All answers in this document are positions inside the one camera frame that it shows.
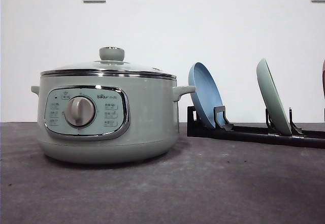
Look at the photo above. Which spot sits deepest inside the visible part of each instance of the glass steamer lid green knob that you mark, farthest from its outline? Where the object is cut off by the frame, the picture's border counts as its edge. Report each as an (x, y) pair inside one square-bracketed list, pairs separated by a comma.
[(111, 65)]

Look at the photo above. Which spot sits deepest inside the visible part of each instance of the green plate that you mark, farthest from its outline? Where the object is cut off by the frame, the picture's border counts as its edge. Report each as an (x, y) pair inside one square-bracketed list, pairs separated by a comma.
[(272, 96)]

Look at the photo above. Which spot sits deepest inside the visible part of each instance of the blue plate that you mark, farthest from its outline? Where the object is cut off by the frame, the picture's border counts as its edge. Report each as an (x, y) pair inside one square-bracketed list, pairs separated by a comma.
[(208, 94)]

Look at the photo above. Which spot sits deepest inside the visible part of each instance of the green electric steamer pot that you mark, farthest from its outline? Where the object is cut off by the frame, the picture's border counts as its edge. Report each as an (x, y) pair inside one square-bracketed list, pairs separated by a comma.
[(108, 121)]

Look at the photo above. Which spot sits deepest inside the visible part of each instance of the dark red plate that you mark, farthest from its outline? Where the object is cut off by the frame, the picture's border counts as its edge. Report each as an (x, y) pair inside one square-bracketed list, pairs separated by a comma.
[(323, 76)]

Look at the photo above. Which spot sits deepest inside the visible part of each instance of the black dish rack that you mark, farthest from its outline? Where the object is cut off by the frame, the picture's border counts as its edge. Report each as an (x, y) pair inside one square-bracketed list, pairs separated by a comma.
[(271, 132)]

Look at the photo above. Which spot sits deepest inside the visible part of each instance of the white wall socket right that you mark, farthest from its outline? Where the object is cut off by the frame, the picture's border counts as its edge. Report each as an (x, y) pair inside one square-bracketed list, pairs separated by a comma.
[(318, 1)]

